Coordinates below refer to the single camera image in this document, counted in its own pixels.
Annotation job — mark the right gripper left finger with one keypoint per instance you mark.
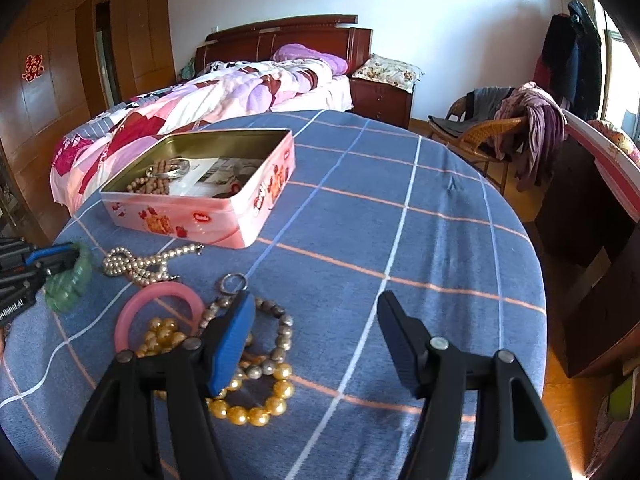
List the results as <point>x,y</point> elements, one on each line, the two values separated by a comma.
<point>115,436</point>

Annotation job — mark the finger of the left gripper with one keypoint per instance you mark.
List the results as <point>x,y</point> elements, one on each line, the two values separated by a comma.
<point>16,250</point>
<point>32,274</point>

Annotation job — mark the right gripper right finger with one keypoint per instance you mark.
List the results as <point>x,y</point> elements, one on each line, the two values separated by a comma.
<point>514,437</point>

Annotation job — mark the green jade bangle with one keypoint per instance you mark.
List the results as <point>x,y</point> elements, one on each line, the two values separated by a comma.
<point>63,291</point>

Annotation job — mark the pink jade bangle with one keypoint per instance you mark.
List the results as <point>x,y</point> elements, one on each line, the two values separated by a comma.
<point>147,295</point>

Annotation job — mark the red cord coin pendant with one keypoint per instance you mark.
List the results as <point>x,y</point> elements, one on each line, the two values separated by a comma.
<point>235,187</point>

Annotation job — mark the red double happiness sticker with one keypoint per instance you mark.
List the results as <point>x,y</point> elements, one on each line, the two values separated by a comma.
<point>33,68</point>

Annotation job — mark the printed paper in tin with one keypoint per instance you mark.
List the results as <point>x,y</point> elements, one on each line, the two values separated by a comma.
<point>211,177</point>

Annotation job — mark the pink metal tin box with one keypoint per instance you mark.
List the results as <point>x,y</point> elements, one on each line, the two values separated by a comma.
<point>143,204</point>

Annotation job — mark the dark wooden desk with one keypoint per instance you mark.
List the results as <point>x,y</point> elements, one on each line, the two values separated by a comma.
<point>590,249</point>

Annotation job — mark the brown wooden wardrobe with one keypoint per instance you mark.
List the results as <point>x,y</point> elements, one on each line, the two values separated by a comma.
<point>34,117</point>

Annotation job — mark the pink patchwork quilt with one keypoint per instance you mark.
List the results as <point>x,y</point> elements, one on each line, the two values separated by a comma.
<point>92,153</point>

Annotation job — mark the blue plaid tablecloth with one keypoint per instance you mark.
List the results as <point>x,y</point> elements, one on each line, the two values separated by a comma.
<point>369,207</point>

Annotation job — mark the pink white desk cover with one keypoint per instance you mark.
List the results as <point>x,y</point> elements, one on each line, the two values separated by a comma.
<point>617,170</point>

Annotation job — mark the purple pink garment on chair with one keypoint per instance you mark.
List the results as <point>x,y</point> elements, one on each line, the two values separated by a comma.
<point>545,134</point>

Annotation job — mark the wicker chair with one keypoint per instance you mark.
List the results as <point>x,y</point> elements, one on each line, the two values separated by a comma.
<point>471,140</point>

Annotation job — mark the floral pillow on desk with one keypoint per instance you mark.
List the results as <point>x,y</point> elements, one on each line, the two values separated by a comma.
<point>618,138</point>

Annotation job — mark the grey garment on chair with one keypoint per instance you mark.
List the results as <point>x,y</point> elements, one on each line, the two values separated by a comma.
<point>478,105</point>

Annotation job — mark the purple pillow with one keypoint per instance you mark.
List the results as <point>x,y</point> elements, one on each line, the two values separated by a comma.
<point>290,52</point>

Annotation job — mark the dark wooden nightstand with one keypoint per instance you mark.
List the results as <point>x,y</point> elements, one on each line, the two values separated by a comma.
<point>381,102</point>

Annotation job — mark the dark coats on rack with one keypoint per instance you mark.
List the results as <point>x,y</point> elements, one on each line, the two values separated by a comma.
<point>570,65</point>

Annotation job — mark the floral cushion on nightstand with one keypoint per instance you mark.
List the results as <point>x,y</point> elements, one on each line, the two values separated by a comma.
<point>394,73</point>

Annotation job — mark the dark wooden bed frame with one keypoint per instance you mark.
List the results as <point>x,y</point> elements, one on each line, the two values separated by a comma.
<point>336,34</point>

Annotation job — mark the window with metal frame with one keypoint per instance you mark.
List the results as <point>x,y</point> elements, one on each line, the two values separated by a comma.
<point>620,104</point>

